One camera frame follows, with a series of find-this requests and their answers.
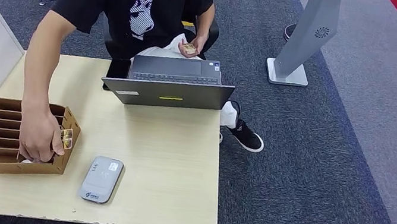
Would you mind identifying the small stack of cards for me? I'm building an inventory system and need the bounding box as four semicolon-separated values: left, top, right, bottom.
181;42;199;56

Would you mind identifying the black cable adapter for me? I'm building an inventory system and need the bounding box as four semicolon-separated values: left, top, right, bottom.
223;99;244;125

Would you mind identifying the grey laptop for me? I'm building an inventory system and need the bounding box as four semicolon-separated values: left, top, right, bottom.
98;43;240;122

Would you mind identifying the black phone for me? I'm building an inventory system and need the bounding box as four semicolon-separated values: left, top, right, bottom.
103;57;134;95

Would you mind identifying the brown slotted card organizer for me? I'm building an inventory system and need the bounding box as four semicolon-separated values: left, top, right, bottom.
0;95;84;186

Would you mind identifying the grey kiosk stand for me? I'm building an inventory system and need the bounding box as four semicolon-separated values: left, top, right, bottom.
263;0;342;93

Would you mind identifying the dark round base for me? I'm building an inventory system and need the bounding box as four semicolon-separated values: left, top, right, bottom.
282;23;298;43

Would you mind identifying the grey card reader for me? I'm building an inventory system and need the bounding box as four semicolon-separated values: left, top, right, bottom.
77;154;126;207

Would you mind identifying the person's right hand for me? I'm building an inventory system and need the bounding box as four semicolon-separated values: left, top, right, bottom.
14;99;74;168

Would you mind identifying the black shoe white sole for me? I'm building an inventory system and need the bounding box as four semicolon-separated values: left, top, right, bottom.
222;116;268;155

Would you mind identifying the person's left hand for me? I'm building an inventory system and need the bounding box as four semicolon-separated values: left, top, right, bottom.
176;32;208;62

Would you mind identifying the yellow printed room key card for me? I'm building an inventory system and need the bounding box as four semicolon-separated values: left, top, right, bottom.
56;127;75;151

